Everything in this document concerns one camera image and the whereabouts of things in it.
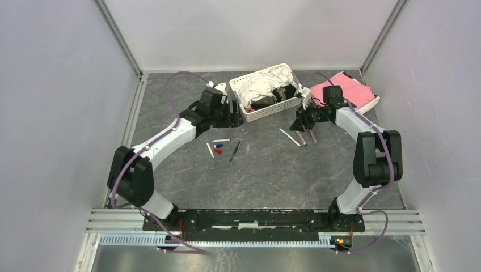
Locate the white folded cloth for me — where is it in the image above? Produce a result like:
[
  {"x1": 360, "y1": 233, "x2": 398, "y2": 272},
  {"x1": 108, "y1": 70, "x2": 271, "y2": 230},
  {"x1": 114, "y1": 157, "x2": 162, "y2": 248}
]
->
[{"x1": 332, "y1": 71, "x2": 381, "y2": 117}]

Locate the pink folded cloth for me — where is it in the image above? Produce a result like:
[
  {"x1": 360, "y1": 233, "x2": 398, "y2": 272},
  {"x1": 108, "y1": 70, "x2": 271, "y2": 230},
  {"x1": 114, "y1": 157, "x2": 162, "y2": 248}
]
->
[{"x1": 311, "y1": 72, "x2": 375, "y2": 113}]

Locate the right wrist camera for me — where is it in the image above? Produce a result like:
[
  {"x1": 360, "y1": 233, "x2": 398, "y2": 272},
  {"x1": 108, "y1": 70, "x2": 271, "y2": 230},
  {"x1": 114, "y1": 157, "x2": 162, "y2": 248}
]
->
[{"x1": 294, "y1": 84, "x2": 311, "y2": 110}]

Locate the white cloth in basket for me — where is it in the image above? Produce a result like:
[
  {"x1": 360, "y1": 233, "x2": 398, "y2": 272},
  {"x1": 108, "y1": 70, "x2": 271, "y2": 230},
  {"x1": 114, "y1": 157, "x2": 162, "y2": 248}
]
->
[{"x1": 236, "y1": 67, "x2": 294, "y2": 108}]

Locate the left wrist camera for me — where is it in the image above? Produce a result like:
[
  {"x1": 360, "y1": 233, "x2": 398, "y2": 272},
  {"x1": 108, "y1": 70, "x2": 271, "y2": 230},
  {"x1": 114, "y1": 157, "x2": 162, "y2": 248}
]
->
[{"x1": 206, "y1": 81, "x2": 229, "y2": 104}]

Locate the white plastic basket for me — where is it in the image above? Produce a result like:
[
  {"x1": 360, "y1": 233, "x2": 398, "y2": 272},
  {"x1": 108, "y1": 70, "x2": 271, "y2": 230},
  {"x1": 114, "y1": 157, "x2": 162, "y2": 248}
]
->
[{"x1": 229, "y1": 63, "x2": 302, "y2": 122}]

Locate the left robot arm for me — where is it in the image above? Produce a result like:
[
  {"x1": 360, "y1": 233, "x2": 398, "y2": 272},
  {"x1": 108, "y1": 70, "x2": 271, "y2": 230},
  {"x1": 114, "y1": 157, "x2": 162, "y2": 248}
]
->
[{"x1": 107, "y1": 82, "x2": 242, "y2": 231}]

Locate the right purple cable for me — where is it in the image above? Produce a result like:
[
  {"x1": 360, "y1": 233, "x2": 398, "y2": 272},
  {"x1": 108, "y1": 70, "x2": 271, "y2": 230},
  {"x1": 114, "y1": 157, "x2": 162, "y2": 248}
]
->
[{"x1": 302, "y1": 72, "x2": 396, "y2": 254}]

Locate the black pen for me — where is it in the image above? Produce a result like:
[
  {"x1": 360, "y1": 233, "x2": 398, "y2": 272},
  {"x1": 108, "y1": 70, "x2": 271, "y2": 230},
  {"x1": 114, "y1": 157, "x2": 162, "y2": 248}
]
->
[{"x1": 229, "y1": 141, "x2": 242, "y2": 162}]

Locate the slotted cable duct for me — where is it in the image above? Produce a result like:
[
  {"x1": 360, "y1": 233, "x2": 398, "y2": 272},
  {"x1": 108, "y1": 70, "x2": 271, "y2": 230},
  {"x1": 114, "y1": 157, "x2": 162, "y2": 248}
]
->
[{"x1": 99, "y1": 233, "x2": 335, "y2": 249}]

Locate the white marker pen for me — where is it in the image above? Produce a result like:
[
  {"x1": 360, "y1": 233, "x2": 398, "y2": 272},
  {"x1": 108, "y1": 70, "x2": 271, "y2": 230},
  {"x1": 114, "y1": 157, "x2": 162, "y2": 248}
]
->
[{"x1": 206, "y1": 142, "x2": 215, "y2": 159}]

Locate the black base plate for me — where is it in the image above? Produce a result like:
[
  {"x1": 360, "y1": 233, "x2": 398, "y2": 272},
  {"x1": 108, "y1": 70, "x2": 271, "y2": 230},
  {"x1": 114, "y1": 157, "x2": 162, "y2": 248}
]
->
[{"x1": 162, "y1": 209, "x2": 366, "y2": 242}]

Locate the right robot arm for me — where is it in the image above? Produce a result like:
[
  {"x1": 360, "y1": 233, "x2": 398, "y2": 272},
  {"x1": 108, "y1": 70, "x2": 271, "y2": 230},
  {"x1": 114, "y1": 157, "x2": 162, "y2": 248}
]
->
[{"x1": 289, "y1": 85, "x2": 403, "y2": 231}]

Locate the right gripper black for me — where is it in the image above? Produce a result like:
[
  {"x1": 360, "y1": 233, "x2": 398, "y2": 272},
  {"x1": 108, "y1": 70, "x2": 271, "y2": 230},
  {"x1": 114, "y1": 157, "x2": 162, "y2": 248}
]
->
[{"x1": 289, "y1": 100, "x2": 330, "y2": 133}]

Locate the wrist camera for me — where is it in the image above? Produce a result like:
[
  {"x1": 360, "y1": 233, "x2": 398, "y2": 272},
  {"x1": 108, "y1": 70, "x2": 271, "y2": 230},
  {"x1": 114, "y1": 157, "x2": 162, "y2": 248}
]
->
[
  {"x1": 294, "y1": 84, "x2": 311, "y2": 110},
  {"x1": 206, "y1": 81, "x2": 229, "y2": 104}
]

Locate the black cloth in basket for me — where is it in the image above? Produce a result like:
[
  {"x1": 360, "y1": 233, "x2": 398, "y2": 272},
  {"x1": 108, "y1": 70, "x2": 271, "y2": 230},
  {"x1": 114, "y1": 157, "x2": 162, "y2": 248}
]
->
[{"x1": 250, "y1": 84, "x2": 297, "y2": 111}]

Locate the red tipped white marker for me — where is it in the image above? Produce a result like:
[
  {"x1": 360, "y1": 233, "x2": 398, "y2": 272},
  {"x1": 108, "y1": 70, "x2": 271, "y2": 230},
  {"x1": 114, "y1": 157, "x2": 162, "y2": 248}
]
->
[{"x1": 211, "y1": 138, "x2": 232, "y2": 143}]

